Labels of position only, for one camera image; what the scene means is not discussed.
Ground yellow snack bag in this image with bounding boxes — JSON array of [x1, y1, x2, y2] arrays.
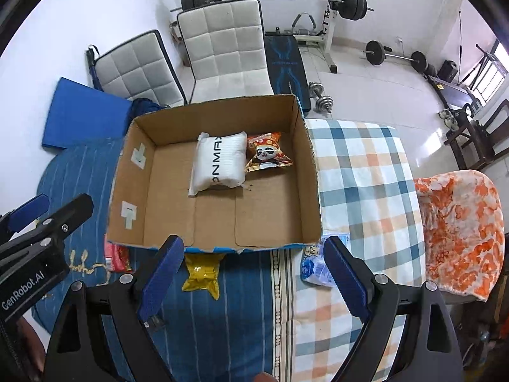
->
[[182, 253, 224, 300]]

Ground blue white tissue pack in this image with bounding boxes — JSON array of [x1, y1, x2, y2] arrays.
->
[[299, 234, 336, 288]]

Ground red snack bag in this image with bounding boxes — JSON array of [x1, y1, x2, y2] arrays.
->
[[103, 241, 132, 272]]

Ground plaid checkered blanket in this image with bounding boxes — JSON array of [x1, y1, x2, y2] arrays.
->
[[270, 119, 425, 381]]

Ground blue striped blanket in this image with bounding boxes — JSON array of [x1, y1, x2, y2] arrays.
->
[[32, 139, 293, 381]]

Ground blue foam mat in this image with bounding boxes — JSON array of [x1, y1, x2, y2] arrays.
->
[[41, 78, 131, 149]]

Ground orange white floral blanket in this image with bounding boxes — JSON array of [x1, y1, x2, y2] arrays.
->
[[414, 170, 505, 302]]

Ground open cardboard box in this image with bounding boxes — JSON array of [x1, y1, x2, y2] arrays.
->
[[105, 95, 322, 253]]

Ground white pillow pack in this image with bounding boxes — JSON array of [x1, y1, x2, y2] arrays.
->
[[188, 132, 248, 197]]

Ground orange panda snack bag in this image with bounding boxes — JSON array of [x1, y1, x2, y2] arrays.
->
[[245, 132, 292, 173]]

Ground dark blue crumpled cloth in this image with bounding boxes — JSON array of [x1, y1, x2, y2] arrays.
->
[[129, 97, 165, 122]]

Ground chrome dumbbell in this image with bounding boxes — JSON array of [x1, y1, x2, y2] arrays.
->
[[309, 82, 334, 114]]

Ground dark wooden chair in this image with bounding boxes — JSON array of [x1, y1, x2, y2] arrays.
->
[[444, 99, 508, 171]]

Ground grey quilted cushion left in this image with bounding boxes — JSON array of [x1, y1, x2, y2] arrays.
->
[[93, 29, 187, 108]]

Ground black treadmill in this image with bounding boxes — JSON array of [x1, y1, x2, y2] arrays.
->
[[424, 60, 481, 115]]

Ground black blue weight bench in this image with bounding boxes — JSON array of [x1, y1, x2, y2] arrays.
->
[[264, 35, 311, 115]]

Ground short barbell on floor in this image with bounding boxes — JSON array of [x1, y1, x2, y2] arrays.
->
[[364, 40, 428, 73]]

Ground white weight rack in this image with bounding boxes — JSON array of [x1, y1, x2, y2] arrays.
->
[[291, 0, 340, 73]]

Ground white quilted cushion right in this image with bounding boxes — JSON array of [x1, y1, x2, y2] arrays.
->
[[177, 0, 274, 103]]

